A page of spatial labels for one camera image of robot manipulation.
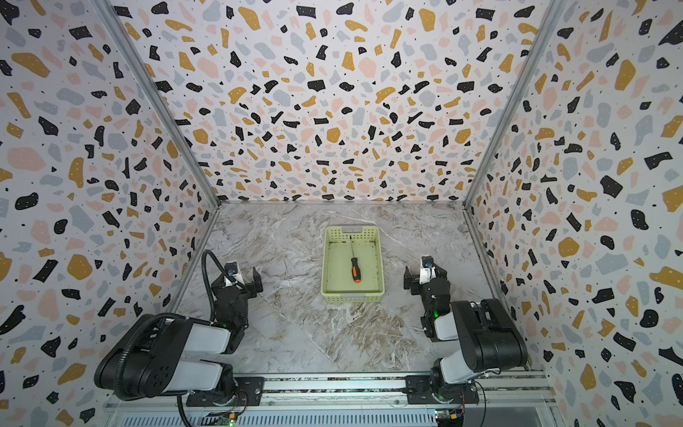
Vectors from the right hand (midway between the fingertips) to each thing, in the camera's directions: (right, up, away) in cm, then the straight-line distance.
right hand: (420, 261), depth 91 cm
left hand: (-61, -2, -4) cm, 61 cm away
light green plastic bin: (-28, +6, +16) cm, 33 cm away
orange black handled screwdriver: (-23, -3, +7) cm, 24 cm away
